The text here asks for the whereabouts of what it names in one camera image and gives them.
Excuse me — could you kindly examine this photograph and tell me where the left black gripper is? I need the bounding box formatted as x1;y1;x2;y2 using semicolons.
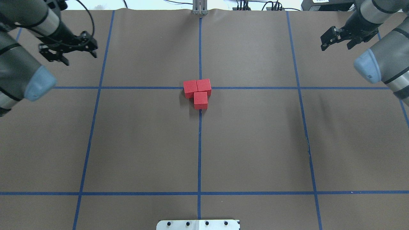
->
38;31;97;66

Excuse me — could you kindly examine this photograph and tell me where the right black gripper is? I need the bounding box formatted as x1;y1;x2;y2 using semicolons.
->
320;26;379;51

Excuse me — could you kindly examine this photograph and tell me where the red block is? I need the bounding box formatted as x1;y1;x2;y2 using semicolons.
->
193;92;208;110
196;79;212;97
183;80;198;99

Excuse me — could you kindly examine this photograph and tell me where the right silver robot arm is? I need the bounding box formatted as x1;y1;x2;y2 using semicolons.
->
320;0;409;105

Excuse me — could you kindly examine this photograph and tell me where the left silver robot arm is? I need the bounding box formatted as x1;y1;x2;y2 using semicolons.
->
0;0;98;116

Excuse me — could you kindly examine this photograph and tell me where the black box with label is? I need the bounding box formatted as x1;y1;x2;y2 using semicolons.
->
301;0;355;12

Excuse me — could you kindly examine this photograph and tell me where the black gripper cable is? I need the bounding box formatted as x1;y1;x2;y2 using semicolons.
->
48;0;95;47

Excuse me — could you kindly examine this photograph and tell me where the aluminium frame post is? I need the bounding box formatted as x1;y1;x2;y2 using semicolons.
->
192;0;208;16

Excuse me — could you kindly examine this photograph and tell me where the white camera stand post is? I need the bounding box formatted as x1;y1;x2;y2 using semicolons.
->
156;219;241;230

